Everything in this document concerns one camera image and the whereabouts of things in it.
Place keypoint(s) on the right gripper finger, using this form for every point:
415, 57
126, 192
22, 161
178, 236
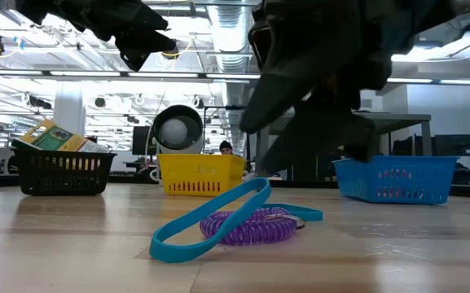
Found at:
273, 101
320, 134

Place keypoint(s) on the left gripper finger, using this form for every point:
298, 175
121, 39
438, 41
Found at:
145, 45
149, 18

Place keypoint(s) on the blue rubber band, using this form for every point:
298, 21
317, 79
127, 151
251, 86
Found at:
306, 213
169, 252

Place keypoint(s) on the yellow carded crayon pack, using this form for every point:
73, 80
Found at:
59, 138

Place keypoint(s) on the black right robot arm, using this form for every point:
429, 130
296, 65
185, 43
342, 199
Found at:
418, 16

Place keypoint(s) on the long ceiling light bar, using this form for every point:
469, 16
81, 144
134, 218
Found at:
96, 74

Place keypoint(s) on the person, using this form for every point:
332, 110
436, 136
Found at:
226, 147

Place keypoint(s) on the grey perforated metal stand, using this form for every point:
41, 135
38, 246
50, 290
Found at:
401, 122

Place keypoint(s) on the white spot lamp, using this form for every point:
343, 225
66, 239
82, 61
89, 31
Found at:
177, 132

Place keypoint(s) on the black background monitor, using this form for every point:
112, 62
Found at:
456, 145
141, 140

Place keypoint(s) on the blue plastic basket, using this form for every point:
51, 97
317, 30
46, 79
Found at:
405, 179

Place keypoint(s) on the yellow plastic basket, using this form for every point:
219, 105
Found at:
202, 175

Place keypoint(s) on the white round column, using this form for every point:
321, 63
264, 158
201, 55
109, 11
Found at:
68, 118

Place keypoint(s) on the black plastic basket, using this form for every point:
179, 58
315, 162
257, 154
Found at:
63, 179

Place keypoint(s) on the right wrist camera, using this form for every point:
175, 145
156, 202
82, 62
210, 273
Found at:
263, 45

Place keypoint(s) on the corrugated silver air duct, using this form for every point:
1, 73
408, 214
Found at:
230, 32

